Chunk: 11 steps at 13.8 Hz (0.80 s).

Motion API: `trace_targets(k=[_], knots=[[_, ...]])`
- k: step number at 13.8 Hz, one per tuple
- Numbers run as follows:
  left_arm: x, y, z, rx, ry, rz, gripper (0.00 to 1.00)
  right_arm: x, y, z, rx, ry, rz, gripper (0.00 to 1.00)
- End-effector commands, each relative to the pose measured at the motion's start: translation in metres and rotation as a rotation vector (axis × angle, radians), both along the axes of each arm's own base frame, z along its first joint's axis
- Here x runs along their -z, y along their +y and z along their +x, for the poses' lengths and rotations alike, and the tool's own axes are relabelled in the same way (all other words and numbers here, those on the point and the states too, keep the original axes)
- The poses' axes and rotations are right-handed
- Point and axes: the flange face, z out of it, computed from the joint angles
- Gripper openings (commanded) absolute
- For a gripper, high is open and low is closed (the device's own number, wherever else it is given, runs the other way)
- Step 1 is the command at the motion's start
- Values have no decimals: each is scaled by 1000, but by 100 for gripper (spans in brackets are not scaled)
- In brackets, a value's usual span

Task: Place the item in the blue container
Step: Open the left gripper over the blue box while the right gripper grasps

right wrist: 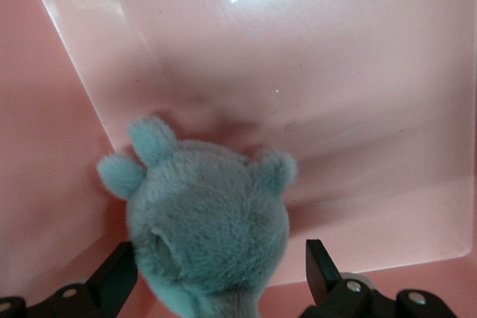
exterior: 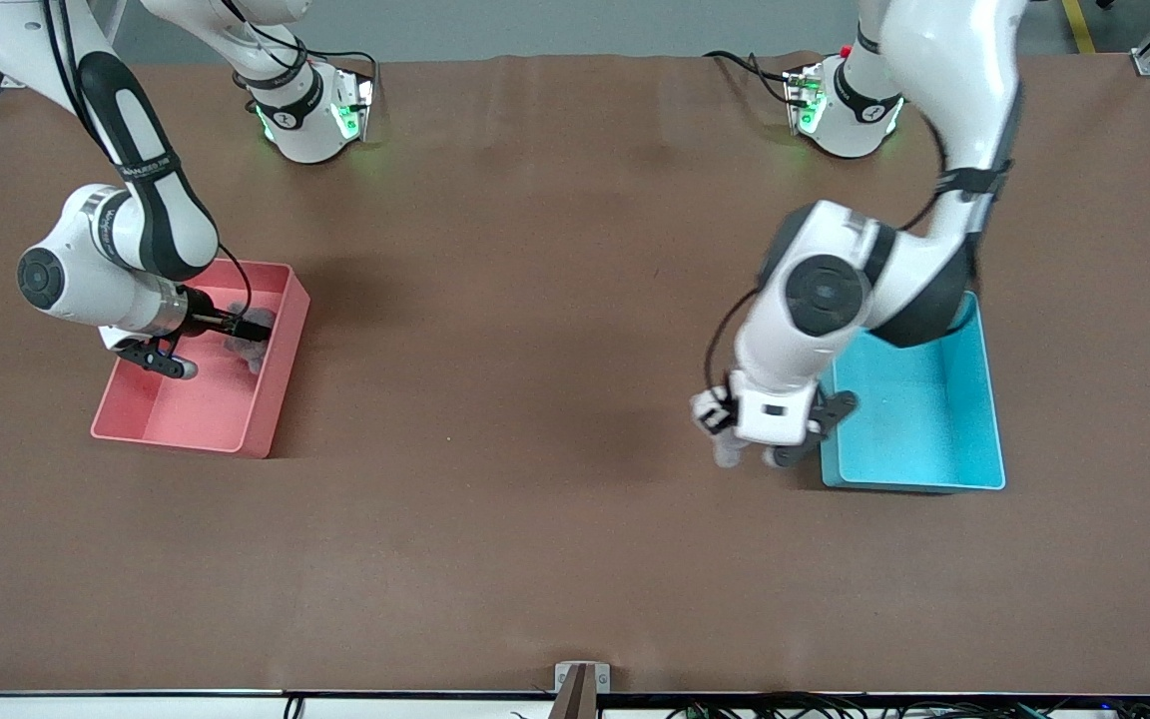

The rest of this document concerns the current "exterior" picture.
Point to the blue plastic box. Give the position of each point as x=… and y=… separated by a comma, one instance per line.
x=919, y=429

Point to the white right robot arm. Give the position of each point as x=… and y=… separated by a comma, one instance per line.
x=106, y=270

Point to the grey plush toy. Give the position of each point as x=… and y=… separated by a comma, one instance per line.
x=254, y=355
x=730, y=454

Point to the brown post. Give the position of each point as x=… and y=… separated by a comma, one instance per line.
x=575, y=699

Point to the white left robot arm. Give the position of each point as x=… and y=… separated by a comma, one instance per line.
x=795, y=350

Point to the small metal bracket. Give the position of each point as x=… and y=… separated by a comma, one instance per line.
x=603, y=677

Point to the pink plastic box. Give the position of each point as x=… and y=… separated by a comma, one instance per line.
x=206, y=409

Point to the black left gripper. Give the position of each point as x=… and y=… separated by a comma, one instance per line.
x=727, y=404

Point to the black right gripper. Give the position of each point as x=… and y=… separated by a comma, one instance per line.
x=208, y=316

